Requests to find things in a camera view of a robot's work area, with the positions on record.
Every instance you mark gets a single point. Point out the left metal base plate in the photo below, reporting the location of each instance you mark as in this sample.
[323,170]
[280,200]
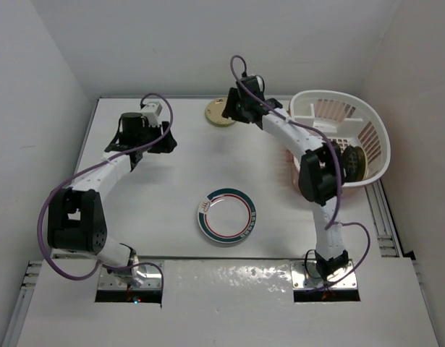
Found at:
[146,276]

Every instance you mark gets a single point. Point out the beige plate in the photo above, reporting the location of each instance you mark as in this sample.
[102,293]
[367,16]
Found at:
[213,113]

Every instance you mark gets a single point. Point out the black plate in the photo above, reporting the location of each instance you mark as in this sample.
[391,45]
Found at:
[355,163]

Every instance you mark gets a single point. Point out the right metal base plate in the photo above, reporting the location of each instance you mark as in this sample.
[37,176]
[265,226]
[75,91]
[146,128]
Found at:
[305,277]

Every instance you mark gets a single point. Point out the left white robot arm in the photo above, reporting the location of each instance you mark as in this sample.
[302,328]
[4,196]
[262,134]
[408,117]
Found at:
[76,220]

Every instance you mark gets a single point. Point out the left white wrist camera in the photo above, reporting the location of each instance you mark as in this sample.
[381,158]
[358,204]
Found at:
[151,112]

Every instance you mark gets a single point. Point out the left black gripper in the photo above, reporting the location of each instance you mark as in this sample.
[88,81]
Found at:
[163,145]

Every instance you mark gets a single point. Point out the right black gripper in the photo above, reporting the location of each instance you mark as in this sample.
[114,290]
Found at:
[231,110]

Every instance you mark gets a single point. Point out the white plate green red rim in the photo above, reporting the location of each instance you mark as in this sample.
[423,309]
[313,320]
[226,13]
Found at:
[226,216]

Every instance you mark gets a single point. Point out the metal base plate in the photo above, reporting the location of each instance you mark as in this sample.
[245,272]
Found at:
[305,277]
[146,276]

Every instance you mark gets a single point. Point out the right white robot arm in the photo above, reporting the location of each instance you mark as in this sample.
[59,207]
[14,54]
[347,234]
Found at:
[321,173]

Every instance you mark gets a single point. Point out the white plastic dish rack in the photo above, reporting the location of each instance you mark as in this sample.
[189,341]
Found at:
[330,104]

